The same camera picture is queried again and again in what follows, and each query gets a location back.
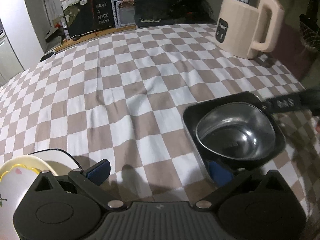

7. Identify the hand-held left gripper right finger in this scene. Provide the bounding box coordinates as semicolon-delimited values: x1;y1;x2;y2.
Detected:
192;160;290;212

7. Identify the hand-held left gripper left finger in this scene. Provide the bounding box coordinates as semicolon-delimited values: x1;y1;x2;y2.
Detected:
30;159;127;212

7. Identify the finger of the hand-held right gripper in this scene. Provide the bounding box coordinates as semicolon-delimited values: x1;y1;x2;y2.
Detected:
260;88;320;117

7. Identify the white square leaf-print plate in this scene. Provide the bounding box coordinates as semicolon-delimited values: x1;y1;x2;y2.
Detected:
27;149;83;178

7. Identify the round steel bowl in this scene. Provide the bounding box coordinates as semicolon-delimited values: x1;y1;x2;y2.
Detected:
196;102;276;161

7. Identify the large rectangular steel container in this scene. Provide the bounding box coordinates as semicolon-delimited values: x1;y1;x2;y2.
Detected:
182;91;286;188

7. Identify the cream bowl with handles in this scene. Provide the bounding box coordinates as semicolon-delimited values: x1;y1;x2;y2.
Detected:
0;155;55;178

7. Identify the white scalloped floral bowl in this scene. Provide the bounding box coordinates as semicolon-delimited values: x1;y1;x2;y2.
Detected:
0;164;41;240

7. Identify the dark woven basket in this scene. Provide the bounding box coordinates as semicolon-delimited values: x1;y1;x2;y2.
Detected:
299;14;320;53

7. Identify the beige electric kettle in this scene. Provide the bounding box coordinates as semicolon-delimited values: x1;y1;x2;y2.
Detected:
214;0;285;60

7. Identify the brown white checkered tablecloth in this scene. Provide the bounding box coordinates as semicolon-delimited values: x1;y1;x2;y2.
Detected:
0;24;316;220

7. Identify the dark blue-rimmed bowl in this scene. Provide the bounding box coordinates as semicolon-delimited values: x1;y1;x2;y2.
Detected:
40;51;56;62

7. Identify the wooden countertop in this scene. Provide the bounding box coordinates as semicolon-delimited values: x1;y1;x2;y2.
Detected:
54;25;137;53

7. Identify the white kitchen cabinet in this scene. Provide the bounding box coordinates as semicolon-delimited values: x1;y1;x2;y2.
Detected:
0;29;25;85

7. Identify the dark clothes pile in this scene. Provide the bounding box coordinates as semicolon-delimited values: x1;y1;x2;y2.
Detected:
134;0;216;28

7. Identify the black letter board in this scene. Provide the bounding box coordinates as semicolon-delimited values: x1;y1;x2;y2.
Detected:
62;0;116;37

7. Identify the light blue pegboard crate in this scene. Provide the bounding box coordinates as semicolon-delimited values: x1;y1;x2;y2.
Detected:
110;0;137;29

